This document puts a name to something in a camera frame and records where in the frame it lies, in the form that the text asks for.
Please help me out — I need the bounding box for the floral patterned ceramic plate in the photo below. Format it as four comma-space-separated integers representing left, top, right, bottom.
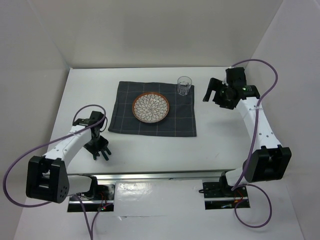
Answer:
132, 92, 170, 124

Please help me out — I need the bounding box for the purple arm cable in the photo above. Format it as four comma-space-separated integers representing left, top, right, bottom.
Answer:
2, 104, 107, 240
231, 58, 279, 228

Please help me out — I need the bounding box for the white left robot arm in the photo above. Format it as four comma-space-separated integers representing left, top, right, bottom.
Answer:
26, 111, 111, 203

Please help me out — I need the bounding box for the dark grey checked cloth napkin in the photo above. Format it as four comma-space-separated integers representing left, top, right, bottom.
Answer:
108, 81, 197, 137

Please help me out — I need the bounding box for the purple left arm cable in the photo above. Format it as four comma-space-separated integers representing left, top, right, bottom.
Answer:
2, 104, 107, 240

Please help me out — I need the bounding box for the clear drinking glass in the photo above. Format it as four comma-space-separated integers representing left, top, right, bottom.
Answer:
177, 76, 192, 96

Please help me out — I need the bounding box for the aluminium front table rail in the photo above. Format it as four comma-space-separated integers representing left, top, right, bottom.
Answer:
67, 169, 231, 183

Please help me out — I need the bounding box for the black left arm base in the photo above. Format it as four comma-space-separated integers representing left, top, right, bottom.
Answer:
76, 183, 116, 204

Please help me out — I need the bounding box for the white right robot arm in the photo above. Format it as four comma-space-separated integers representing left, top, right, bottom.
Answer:
108, 64, 292, 197

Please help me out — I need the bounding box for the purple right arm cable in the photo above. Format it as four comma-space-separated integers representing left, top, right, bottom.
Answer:
231, 58, 279, 228

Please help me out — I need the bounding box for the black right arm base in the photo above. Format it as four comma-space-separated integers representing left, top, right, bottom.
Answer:
198, 182, 248, 199

